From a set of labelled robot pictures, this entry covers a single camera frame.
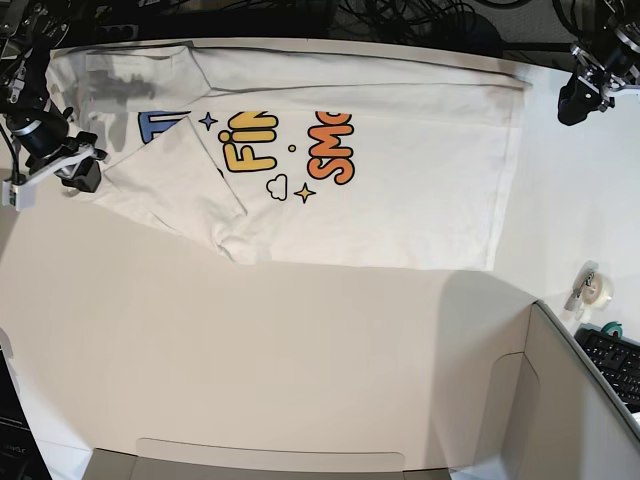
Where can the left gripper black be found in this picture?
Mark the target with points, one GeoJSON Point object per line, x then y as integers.
{"type": "Point", "coordinates": [596, 83]}

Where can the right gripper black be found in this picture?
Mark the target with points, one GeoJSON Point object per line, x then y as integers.
{"type": "Point", "coordinates": [75, 162]}

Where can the white t-shirt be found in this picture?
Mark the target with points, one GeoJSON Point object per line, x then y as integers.
{"type": "Point", "coordinates": [264, 155]}

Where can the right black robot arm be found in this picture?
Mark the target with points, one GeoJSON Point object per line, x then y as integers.
{"type": "Point", "coordinates": [36, 132]}

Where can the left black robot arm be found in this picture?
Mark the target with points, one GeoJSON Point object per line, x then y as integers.
{"type": "Point", "coordinates": [617, 26]}

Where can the white tape dispenser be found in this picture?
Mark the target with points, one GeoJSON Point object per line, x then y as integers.
{"type": "Point", "coordinates": [591, 290]}

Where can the green tape roll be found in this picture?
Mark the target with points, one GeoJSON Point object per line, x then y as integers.
{"type": "Point", "coordinates": [613, 329]}

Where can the black computer keyboard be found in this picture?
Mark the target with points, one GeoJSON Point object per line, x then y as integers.
{"type": "Point", "coordinates": [618, 362]}

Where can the beige cardboard side panel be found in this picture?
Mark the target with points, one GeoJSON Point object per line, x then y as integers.
{"type": "Point", "coordinates": [549, 414]}

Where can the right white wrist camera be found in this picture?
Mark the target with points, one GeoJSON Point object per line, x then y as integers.
{"type": "Point", "coordinates": [18, 197]}

